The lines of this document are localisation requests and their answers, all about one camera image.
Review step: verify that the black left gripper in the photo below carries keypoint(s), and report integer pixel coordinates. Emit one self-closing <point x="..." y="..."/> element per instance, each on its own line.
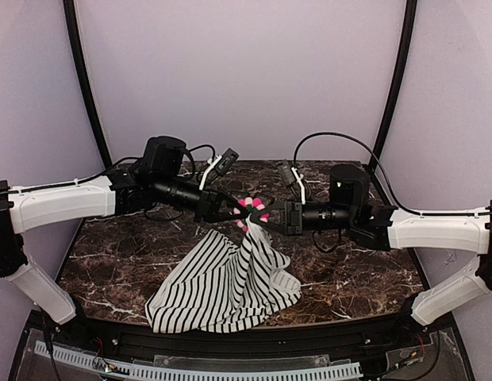
<point x="209" y="205"/>

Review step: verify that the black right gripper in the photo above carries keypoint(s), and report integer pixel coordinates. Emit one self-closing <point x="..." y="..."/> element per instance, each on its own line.
<point x="293" y="217"/>

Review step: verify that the pink flower brooch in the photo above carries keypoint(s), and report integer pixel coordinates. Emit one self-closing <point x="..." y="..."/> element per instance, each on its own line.
<point x="251" y="204"/>

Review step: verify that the black white striped garment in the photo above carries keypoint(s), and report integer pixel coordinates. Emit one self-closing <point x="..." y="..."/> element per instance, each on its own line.
<point x="223" y="287"/>

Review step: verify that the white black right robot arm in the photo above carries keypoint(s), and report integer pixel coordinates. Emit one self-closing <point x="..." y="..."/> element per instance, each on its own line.
<point x="385" y="228"/>

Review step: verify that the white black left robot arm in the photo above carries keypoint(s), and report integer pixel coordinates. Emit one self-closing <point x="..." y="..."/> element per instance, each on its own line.
<point x="151" y="179"/>

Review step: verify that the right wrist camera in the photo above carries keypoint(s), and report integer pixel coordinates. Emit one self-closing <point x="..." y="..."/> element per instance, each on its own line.
<point x="294" y="181"/>

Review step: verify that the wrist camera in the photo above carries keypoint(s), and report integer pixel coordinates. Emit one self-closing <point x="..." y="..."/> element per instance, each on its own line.
<point x="294" y="181"/>
<point x="220" y="166"/>

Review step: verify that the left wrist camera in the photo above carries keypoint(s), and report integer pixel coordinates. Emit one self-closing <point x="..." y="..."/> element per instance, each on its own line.
<point x="220" y="166"/>

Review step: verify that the black front frame rail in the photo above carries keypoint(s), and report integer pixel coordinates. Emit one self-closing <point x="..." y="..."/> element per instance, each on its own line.
<point x="363" y="337"/>

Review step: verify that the white slotted cable duct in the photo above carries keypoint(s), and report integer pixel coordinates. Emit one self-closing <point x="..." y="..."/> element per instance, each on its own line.
<point x="186" y="368"/>

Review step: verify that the black right frame post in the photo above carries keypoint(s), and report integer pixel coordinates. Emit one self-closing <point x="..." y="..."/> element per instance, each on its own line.
<point x="396" y="81"/>

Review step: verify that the black frame post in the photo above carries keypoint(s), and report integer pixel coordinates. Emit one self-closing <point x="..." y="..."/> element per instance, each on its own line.
<point x="73" y="32"/>
<point x="396" y="81"/>

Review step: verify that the black left frame post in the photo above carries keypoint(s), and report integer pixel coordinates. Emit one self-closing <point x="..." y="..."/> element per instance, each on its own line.
<point x="73" y="32"/>

